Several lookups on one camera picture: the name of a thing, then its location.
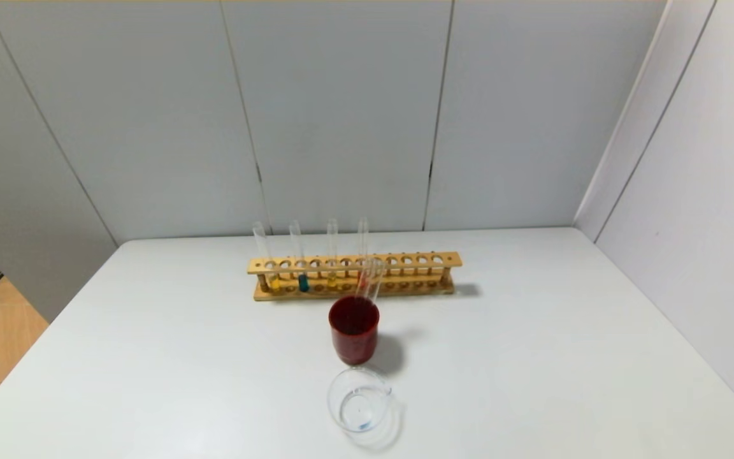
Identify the test tube with blue pigment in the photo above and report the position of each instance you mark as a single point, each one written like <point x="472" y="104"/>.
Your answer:
<point x="295" y="239"/>

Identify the test tube with yellow pigment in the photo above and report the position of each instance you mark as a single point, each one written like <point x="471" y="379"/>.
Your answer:
<point x="332" y="239"/>
<point x="259" y="239"/>

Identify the test tube with red pigment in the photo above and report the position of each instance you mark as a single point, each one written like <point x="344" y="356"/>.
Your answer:
<point x="362" y="236"/>

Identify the empty glass test tube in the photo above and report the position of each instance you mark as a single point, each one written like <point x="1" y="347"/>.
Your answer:
<point x="372" y="280"/>

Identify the wooden test tube rack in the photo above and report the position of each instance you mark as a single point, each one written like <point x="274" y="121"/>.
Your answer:
<point x="450" y="259"/>

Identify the red plastic cup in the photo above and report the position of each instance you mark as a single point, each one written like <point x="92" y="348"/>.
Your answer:
<point x="354" y="344"/>

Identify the clear glass beaker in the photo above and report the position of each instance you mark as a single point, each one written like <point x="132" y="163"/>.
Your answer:
<point x="341" y="401"/>

